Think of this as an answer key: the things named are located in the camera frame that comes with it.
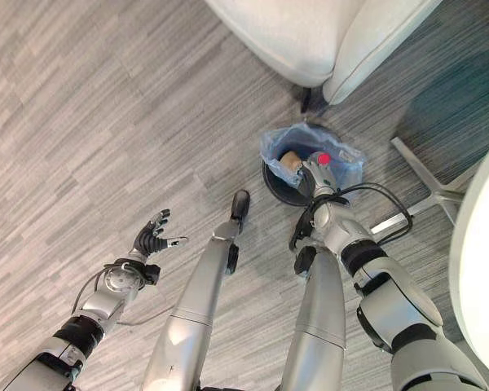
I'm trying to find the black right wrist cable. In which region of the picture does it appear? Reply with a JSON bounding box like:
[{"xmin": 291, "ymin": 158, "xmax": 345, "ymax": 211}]
[{"xmin": 289, "ymin": 182, "xmax": 415, "ymax": 250}]

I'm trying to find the robot leg silver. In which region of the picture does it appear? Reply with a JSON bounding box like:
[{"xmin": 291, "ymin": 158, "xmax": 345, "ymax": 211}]
[
  {"xmin": 280, "ymin": 244, "xmax": 348, "ymax": 391},
  {"xmin": 141, "ymin": 222, "xmax": 240, "ymax": 391}
]

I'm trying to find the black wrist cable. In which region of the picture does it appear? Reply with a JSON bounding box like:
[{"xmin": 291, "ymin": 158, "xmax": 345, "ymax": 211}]
[
  {"xmin": 70, "ymin": 262, "xmax": 126, "ymax": 315},
  {"xmin": 289, "ymin": 182, "xmax": 415, "ymax": 250}
]

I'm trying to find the white round tea table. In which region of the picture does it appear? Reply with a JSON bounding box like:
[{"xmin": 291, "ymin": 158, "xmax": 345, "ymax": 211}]
[{"xmin": 447, "ymin": 130, "xmax": 489, "ymax": 384}]

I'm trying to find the white fabric sofa side cushion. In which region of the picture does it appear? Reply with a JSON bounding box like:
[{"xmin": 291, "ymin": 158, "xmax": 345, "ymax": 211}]
[{"xmin": 323, "ymin": 0, "xmax": 445, "ymax": 107}]

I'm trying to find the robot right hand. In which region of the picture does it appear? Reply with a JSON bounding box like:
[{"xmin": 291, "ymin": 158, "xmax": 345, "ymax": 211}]
[{"xmin": 295, "ymin": 159, "xmax": 338, "ymax": 199}]

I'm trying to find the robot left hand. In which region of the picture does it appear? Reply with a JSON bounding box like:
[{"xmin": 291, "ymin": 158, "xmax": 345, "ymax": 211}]
[{"xmin": 132, "ymin": 209, "xmax": 189, "ymax": 257}]

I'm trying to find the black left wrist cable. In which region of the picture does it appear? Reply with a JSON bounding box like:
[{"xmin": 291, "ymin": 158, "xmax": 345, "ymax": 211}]
[{"xmin": 70, "ymin": 262, "xmax": 126, "ymax": 315}]

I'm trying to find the robot left foot dark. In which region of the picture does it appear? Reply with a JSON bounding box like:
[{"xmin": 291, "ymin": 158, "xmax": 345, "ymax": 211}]
[{"xmin": 229, "ymin": 189, "xmax": 252, "ymax": 236}]

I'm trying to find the small black round bin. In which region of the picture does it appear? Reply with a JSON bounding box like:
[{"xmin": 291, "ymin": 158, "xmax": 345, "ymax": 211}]
[{"xmin": 262, "ymin": 157, "xmax": 315, "ymax": 207}]

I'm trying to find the metal table base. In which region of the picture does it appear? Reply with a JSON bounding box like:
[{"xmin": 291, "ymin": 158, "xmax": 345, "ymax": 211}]
[{"xmin": 369, "ymin": 136, "xmax": 488, "ymax": 236}]

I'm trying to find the blue plastic trash bag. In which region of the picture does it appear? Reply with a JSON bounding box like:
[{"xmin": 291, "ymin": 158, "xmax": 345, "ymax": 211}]
[{"xmin": 260, "ymin": 121, "xmax": 366, "ymax": 197}]

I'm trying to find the white fabric sofa seat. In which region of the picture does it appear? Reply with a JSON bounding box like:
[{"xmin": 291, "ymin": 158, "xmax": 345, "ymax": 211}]
[{"xmin": 203, "ymin": 0, "xmax": 366, "ymax": 89}]

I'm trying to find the robot left leg silver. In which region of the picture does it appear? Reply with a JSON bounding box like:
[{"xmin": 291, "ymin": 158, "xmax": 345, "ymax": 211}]
[{"xmin": 141, "ymin": 222, "xmax": 240, "ymax": 391}]

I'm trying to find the robot right leg silver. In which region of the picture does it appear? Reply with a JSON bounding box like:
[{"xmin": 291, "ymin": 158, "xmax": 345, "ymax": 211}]
[{"xmin": 280, "ymin": 244, "xmax": 348, "ymax": 391}]

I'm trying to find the beige crumpled garbage piece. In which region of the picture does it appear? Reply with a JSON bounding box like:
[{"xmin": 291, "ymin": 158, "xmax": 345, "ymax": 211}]
[{"xmin": 280, "ymin": 150, "xmax": 303, "ymax": 173}]

